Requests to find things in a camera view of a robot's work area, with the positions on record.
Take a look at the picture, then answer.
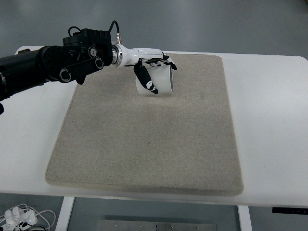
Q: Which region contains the white table leg left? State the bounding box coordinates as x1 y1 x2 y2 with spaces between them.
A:
55 196 75 231

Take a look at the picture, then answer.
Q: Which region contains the beige felt mat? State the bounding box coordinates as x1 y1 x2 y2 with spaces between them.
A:
45 54 244 196

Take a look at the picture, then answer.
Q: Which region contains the white cable bundle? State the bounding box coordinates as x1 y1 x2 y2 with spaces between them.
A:
0 203 57 231

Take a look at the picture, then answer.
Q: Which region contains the black desk control panel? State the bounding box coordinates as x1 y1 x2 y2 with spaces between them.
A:
272 207 308 215

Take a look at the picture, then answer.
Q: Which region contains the white table leg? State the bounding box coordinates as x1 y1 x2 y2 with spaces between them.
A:
237 205 252 231
55 196 75 231

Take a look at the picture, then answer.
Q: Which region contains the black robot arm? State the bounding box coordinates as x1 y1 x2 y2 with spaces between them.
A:
0 20 177 101

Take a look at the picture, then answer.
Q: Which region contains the white table leg right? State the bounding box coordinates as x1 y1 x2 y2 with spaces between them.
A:
237 205 252 231

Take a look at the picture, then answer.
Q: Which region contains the white power strip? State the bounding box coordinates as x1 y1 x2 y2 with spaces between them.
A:
4 206 39 226

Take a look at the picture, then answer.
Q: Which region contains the white robotic hand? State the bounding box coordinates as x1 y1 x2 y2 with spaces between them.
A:
112 44 177 94

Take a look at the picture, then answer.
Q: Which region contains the white ribbed cup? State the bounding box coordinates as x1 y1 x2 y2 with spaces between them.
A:
135 65 173 96

